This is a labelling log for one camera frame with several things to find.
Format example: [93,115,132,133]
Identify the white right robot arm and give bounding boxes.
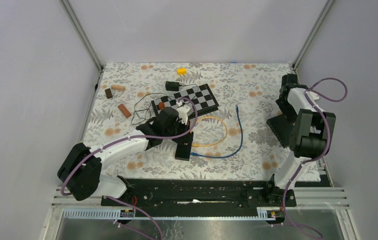
[263,73,336,206]

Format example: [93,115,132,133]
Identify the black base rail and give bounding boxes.
[118,178,297,218]

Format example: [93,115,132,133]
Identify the yellow block near wall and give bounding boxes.
[176,68,187,75]

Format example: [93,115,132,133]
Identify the small black network switch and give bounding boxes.
[174,132,194,162]

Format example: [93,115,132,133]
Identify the black white checkerboard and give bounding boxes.
[151,83,220,120]

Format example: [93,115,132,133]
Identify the large black network switch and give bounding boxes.
[266,114,294,148]

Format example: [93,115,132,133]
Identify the light tan wooden block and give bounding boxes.
[110,85,126,92]

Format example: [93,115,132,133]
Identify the blue ethernet cable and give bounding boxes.
[189,105,245,160]

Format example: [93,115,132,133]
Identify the orange yellow cable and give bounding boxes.
[191,115,229,148]

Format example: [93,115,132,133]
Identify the reddish brown wooden block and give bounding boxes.
[117,104,132,119]

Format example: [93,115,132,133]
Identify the slotted cable duct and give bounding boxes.
[63,206,276,222]

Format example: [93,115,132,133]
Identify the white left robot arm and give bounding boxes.
[57,104,195,206]

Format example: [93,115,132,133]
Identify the orange piece on checkerboard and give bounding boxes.
[158,102,165,110]

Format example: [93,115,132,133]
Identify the dark brown wooden block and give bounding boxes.
[104,88,113,99]

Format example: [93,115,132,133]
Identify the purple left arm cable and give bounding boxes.
[59,96,199,239]

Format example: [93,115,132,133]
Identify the black power adapter with cable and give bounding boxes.
[131,81,200,126]

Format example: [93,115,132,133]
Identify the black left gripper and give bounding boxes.
[163,117,193,145]

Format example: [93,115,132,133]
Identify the floral patterned table mat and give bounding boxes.
[83,62,290,180]

